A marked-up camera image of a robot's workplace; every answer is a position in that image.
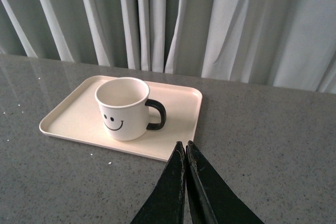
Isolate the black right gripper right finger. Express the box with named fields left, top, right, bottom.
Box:
left=186, top=141, right=263, bottom=223

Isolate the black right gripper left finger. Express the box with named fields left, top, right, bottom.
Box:
left=131, top=141, right=186, bottom=223

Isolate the white smiley mug black handle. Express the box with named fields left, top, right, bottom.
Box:
left=94, top=77, right=167, bottom=141

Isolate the beige rectangular tray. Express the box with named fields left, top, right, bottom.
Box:
left=39, top=76, right=203, bottom=162

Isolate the grey-white curtain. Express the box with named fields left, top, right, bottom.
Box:
left=1, top=0, right=335, bottom=93

